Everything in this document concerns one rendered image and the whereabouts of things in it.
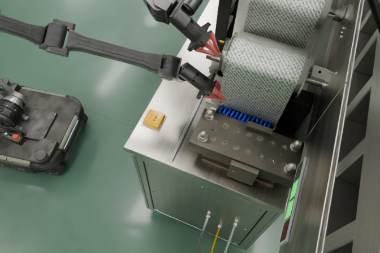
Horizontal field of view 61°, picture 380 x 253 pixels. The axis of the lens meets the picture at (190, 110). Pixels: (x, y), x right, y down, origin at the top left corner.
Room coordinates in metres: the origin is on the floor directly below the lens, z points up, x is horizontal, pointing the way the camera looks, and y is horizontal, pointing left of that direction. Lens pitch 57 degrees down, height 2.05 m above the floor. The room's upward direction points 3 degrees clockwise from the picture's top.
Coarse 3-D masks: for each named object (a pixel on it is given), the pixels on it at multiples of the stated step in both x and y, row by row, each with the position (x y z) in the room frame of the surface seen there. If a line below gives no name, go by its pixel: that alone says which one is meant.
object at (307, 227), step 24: (360, 0) 0.84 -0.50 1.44; (336, 24) 0.99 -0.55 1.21; (336, 48) 0.78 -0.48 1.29; (336, 72) 0.62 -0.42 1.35; (336, 96) 0.50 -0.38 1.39; (312, 120) 0.56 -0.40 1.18; (336, 120) 0.41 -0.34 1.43; (312, 144) 0.44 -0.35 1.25; (336, 144) 0.33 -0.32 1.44; (312, 168) 0.34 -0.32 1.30; (312, 192) 0.26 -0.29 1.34; (312, 216) 0.19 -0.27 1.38; (288, 240) 0.18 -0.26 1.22; (312, 240) 0.14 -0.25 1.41
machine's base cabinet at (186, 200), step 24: (144, 168) 0.54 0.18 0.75; (168, 168) 0.50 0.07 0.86; (144, 192) 0.55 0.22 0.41; (168, 192) 0.51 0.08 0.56; (192, 192) 0.47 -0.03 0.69; (216, 192) 0.43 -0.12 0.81; (168, 216) 0.51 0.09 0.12; (192, 216) 0.46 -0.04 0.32; (216, 216) 0.42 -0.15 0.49; (240, 216) 0.39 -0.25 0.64; (264, 216) 0.36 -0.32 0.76; (240, 240) 0.37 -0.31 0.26
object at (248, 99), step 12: (228, 84) 0.70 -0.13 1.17; (240, 84) 0.68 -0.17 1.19; (228, 96) 0.70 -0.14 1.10; (240, 96) 0.68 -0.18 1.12; (252, 96) 0.67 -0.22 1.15; (264, 96) 0.66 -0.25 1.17; (276, 96) 0.64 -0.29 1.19; (228, 108) 0.69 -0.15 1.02; (240, 108) 0.68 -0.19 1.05; (252, 108) 0.66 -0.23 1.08; (264, 108) 0.65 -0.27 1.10; (276, 108) 0.64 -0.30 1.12; (264, 120) 0.64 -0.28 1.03; (276, 120) 0.63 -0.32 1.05
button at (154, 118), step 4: (148, 112) 0.72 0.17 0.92; (152, 112) 0.72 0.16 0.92; (156, 112) 0.72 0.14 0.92; (160, 112) 0.72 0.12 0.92; (148, 116) 0.70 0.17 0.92; (152, 116) 0.70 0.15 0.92; (156, 116) 0.70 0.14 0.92; (160, 116) 0.70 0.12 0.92; (164, 116) 0.71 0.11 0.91; (144, 120) 0.68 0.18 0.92; (148, 120) 0.68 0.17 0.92; (152, 120) 0.68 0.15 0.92; (156, 120) 0.68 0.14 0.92; (160, 120) 0.68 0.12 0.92; (148, 124) 0.67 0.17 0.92; (152, 124) 0.66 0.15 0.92; (156, 124) 0.66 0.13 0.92; (160, 124) 0.67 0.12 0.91; (156, 128) 0.65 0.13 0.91
